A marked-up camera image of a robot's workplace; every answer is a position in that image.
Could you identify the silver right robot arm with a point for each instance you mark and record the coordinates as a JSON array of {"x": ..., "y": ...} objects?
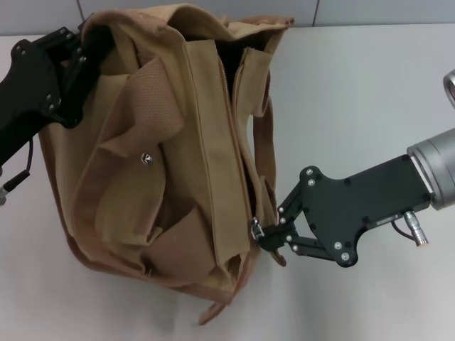
[{"x": 437, "y": 167}]

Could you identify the khaki canvas food bag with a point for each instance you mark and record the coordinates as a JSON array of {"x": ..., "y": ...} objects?
[{"x": 177, "y": 160}]

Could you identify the silver zipper pull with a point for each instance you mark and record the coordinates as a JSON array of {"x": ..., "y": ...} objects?
[{"x": 256, "y": 229}]

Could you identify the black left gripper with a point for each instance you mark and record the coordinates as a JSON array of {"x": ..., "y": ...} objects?
[{"x": 25, "y": 92}]

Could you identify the silver snap button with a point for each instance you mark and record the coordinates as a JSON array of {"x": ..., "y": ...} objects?
[{"x": 146, "y": 158}]

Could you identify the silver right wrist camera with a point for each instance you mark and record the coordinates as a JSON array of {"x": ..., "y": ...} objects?
[{"x": 450, "y": 89}]

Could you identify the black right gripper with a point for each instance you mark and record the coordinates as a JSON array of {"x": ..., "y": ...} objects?
[{"x": 355, "y": 199}]

